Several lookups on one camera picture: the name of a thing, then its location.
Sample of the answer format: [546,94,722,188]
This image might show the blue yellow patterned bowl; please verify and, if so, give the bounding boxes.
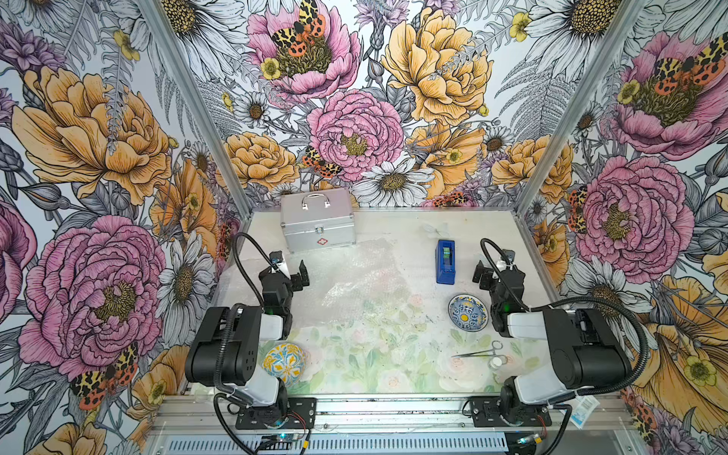
[447,294,489,333]

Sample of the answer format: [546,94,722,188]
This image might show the clear bubble wrap sheet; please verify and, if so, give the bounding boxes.
[292,239,413,328]

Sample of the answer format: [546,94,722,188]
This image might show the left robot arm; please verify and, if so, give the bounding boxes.
[185,251,310,430]

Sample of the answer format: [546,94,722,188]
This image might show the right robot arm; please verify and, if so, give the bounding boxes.
[474,239,636,425]

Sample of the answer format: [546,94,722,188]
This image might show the blue tape dispenser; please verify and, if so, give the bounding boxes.
[435,239,456,286]

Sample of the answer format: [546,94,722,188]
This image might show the silver scissors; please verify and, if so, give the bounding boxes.
[453,340,504,358]

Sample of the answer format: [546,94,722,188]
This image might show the silver aluminium case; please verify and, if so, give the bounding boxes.
[281,189,356,253]

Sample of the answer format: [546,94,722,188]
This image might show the small white tape roll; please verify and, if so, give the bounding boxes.
[489,356,504,369]

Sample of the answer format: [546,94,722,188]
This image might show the upside-down yellow blue bowl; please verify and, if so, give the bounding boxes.
[263,343,306,387]

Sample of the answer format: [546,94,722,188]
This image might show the white blue packet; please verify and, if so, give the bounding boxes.
[569,395,600,430]

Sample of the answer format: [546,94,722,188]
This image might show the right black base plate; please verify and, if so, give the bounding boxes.
[464,396,552,428]

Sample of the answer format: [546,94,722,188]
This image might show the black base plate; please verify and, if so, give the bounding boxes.
[464,396,552,428]
[235,397,318,430]

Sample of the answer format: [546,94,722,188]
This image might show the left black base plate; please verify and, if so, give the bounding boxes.
[235,397,318,430]

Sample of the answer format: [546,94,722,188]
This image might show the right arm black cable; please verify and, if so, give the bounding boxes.
[480,237,650,455]

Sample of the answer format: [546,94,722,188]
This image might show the aluminium front rail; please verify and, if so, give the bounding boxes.
[149,393,632,434]

